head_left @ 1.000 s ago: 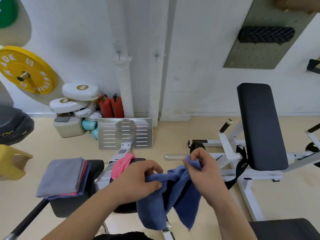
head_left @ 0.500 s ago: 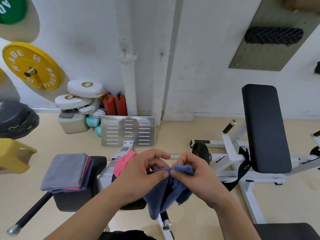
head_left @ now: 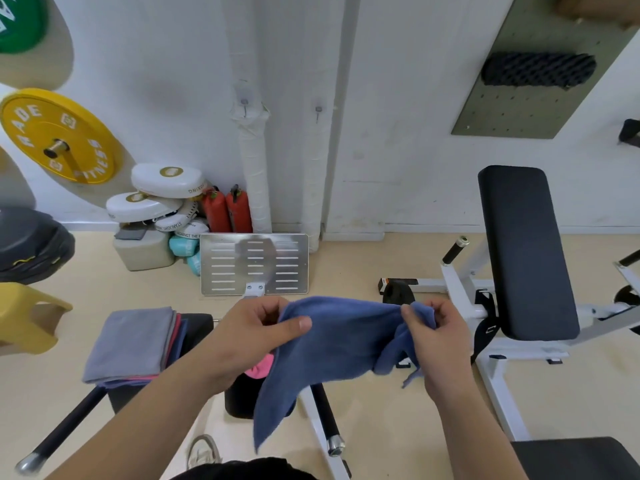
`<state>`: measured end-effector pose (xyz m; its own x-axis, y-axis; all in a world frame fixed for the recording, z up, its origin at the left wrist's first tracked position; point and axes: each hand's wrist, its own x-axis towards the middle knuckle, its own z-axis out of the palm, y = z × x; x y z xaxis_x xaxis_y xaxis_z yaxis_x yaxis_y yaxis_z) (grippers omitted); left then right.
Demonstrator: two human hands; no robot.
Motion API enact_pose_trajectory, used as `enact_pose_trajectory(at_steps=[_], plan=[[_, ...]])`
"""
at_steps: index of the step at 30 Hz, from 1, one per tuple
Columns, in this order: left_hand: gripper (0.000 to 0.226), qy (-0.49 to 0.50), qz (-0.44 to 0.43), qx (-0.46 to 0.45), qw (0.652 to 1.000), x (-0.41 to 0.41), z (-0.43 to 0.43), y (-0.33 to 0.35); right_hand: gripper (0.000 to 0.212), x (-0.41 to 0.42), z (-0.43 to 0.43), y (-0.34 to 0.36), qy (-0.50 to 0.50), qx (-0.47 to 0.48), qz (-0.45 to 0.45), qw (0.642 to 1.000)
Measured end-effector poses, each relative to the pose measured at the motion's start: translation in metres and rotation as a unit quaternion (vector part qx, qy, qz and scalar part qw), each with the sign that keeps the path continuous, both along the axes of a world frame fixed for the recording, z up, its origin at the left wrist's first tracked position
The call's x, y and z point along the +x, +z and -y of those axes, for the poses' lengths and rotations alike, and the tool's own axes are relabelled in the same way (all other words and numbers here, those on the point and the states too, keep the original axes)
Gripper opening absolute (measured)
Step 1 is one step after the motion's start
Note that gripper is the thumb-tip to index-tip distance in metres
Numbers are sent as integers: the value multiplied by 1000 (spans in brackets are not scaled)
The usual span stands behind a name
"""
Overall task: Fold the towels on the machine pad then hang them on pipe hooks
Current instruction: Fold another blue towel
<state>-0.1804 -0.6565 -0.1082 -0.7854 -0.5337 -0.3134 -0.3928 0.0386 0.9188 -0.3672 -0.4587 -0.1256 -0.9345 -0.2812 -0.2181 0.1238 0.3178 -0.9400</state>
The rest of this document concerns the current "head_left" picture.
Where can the person's white shoe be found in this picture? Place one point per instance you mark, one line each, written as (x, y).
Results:
(204, 452)

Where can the yellow plastic stool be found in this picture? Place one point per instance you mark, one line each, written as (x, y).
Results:
(25, 314)

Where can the green weight plate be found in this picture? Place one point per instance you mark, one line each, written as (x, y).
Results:
(22, 24)

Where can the white exercise machine frame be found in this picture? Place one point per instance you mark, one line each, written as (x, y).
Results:
(254, 289)

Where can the yellow weight plate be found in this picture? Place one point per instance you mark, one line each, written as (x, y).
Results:
(87, 124)

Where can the person's left hand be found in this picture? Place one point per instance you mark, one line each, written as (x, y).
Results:
(245, 339)

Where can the black aerobic step platform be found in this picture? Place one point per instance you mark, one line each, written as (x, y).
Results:
(35, 244)

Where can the pink towel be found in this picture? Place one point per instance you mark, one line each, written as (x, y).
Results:
(261, 367)
(171, 339)

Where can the brown wooden object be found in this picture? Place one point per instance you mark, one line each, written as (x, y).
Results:
(600, 7)

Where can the black seat pad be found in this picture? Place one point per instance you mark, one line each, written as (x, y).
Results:
(530, 254)

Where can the grey flat pad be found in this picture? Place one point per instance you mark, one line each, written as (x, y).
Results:
(130, 233)

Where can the teal dumbbell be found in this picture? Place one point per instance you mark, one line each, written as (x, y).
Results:
(194, 264)
(182, 246)

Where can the black textured foam roller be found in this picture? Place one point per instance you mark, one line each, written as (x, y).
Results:
(540, 69)

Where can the black bench seat cushion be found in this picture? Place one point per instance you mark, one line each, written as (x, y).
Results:
(575, 459)

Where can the grey towel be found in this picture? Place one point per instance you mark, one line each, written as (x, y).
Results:
(130, 342)

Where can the black hanging attachment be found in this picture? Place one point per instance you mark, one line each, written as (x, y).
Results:
(630, 132)

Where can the white weight machine frame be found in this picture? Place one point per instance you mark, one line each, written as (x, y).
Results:
(457, 294)

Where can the silver slotted foot plate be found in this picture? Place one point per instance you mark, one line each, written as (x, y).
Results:
(225, 239)

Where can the person's left forearm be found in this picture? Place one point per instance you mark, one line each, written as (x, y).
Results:
(140, 424)

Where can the black weight plate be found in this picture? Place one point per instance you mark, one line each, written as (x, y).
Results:
(627, 297)
(397, 293)

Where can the person's right hand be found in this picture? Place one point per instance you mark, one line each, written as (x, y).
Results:
(445, 349)

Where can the person's right forearm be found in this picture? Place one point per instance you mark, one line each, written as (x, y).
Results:
(475, 434)

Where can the person's black shorts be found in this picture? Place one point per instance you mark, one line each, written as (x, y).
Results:
(245, 469)

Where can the beige plastic container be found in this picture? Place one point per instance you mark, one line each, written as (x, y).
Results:
(145, 254)

